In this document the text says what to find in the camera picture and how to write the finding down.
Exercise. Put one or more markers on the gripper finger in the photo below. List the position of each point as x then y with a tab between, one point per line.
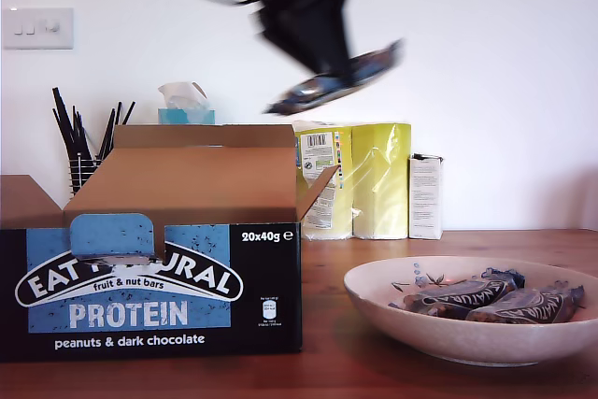
334	30
292	32

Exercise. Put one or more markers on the blue black snackbar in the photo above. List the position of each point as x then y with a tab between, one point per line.
448	298
317	90
528	308

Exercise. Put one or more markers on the black blue snackbar carton box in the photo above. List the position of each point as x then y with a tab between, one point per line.
140	319

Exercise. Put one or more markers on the teal tissue box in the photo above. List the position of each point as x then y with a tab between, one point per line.
187	116

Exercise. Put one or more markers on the small white carton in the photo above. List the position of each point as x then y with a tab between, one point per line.
425	198

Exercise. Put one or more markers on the white plate blue flowers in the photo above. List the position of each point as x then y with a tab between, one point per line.
420	343

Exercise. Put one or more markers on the yellow paper towel pack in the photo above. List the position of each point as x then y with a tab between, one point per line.
378	184

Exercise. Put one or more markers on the black stick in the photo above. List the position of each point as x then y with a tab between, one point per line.
66	136
82	131
70	123
120	130
111	130

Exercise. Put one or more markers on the white light switch plate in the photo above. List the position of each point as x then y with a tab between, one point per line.
37	29

